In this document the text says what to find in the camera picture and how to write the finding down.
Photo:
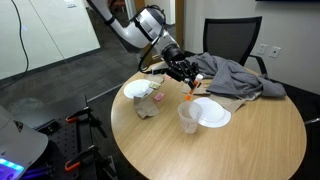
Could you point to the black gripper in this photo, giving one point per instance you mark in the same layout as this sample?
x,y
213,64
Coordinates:
x,y
181,68

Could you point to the orange marker white end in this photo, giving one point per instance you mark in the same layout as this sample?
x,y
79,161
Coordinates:
x,y
190,93

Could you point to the clear plastic cup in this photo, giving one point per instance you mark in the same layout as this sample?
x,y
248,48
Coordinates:
x,y
190,120

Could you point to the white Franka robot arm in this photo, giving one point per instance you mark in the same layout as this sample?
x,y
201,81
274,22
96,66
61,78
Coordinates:
x,y
143,30

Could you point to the green sweetener packet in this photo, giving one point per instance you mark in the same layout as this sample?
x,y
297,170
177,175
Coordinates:
x,y
154,85

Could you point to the white round plate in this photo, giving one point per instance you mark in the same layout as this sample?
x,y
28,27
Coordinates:
x,y
215,113
136,88

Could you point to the grey sweatshirt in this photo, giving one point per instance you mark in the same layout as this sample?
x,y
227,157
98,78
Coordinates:
x,y
233,78

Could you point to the wooden door glass pane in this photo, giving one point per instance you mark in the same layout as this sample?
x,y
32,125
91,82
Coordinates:
x,y
180,26

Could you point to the black mesh office chair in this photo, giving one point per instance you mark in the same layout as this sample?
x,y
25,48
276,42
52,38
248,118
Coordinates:
x,y
230,36

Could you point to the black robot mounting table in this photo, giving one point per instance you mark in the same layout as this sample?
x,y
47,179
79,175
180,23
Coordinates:
x,y
66,140

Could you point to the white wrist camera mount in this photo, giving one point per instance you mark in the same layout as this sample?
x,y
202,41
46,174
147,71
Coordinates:
x,y
160,70

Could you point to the white wall outlet plate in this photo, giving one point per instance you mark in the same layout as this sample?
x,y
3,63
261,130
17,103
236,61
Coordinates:
x,y
261,49

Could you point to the white wall plate dark dot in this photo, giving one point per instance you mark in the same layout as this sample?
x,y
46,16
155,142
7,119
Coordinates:
x,y
275,51

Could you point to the small white wall plate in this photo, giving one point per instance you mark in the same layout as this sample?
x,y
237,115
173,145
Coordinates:
x,y
71,4

